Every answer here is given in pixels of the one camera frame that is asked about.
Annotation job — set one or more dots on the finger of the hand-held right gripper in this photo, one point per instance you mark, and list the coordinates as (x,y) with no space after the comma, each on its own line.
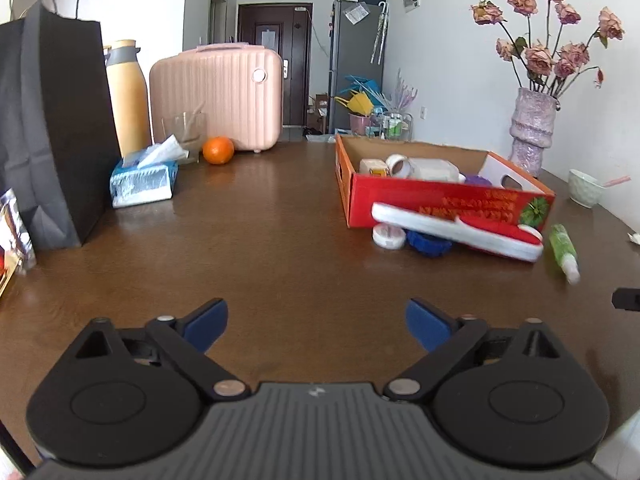
(627,300)

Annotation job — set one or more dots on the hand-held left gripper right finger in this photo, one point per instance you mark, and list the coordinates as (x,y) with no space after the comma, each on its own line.
(427,325)

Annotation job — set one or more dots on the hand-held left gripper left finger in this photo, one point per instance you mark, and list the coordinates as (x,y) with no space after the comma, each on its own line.
(207,322)

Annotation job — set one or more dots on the blue round plastic object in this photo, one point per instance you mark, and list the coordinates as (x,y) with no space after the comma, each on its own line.
(430,246)

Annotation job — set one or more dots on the green squeeze bottle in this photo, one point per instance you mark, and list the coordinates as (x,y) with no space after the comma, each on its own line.
(562,247)

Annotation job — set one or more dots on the small white round lid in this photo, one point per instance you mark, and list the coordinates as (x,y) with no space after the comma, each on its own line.
(389,236)

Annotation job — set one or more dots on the long white red box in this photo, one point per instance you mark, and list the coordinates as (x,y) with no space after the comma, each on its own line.
(475,237)

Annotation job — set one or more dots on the red cardboard box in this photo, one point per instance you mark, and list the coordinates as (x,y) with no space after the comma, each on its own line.
(425,202)

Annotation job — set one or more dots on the purple plastic object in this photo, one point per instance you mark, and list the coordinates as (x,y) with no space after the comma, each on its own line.
(477,180)

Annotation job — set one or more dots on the white plastic container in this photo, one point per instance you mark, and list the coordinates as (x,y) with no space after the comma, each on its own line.
(435,170)

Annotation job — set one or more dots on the white tape roll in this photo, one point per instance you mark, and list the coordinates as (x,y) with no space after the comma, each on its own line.
(397,165)

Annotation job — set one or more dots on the crumpled white tissue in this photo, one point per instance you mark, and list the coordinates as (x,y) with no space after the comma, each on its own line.
(635,238)

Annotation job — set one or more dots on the pale green bowl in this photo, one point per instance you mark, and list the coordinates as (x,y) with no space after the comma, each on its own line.
(586,189)

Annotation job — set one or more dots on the pink spoon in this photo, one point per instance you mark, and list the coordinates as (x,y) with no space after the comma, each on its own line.
(617,181)

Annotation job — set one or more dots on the blue tissue pack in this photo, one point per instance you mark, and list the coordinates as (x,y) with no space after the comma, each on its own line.
(145,185)

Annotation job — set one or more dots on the orange fruit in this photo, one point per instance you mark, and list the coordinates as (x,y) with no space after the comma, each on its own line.
(218,150)

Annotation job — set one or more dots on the pale purple textured vase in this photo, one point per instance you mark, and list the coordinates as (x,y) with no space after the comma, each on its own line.
(532,130)

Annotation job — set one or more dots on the clear glass cup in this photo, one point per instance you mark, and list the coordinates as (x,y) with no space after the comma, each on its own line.
(187,127)

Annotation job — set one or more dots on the snack packet with red logo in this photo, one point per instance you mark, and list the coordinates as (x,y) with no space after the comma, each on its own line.
(5,272)

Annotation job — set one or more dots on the silver foil packet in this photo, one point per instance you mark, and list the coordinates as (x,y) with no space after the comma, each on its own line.
(17,230)

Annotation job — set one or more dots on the pink ribbed suitcase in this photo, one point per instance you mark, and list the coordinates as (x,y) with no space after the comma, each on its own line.
(220,95)

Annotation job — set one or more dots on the yellow plastic hanger rack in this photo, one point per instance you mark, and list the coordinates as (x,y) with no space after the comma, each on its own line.
(357,105)

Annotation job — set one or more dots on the yellow thermos bottle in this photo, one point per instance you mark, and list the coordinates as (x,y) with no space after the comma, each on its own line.
(130,105)

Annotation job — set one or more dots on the pale dried grass stems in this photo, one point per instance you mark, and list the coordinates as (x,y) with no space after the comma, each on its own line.
(405,92)

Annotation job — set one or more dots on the blue folding rack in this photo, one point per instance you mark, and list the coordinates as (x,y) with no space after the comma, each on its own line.
(362,85)

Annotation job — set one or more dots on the black paper bag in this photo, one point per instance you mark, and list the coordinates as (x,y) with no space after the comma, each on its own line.
(55,125)

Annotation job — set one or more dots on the dried pink roses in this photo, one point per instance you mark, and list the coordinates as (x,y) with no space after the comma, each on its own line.
(540,57)

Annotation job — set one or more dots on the dark brown door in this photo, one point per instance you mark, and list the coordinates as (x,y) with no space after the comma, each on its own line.
(272,65)

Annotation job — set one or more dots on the grey refrigerator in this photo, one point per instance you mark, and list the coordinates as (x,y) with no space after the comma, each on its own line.
(352,55)

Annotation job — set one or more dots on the clear folded umbrella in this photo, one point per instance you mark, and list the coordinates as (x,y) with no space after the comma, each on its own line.
(380,35)

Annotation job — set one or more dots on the paper sheet on refrigerator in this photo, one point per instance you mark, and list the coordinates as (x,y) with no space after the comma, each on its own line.
(359,13)

